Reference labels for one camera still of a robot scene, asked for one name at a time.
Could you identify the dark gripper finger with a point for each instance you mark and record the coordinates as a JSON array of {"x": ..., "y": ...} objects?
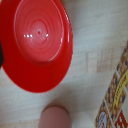
[{"x": 1, "y": 55}]

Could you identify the pink plastic mug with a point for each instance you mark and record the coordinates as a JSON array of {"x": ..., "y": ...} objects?
[{"x": 54, "y": 118}]

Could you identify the yellow patterned snack box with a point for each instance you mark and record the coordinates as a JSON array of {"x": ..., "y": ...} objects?
[{"x": 116, "y": 100}]

